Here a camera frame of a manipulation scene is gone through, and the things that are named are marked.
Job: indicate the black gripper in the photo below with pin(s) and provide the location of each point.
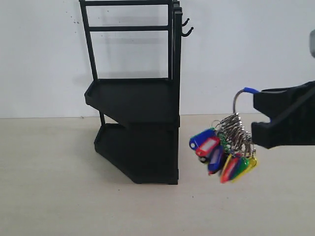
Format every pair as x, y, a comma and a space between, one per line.
298, 128

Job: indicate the colourful key tag bunch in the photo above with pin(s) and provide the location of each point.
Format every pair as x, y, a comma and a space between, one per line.
226, 148

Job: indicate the black two-tier storage rack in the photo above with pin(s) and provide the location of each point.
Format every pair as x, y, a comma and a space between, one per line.
140, 120

